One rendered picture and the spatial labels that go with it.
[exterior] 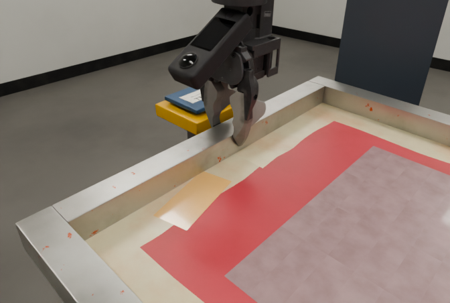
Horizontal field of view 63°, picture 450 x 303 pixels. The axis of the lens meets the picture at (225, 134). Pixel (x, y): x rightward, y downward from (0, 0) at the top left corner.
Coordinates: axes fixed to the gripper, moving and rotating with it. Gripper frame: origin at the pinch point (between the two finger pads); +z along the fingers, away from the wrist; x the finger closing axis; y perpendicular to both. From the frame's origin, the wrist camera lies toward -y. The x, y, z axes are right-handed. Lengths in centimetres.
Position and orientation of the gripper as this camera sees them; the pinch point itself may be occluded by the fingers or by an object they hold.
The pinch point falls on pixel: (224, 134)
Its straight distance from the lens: 54.7
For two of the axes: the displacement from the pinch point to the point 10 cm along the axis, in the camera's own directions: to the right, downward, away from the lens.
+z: -0.2, 8.6, 5.0
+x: -7.3, -3.6, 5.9
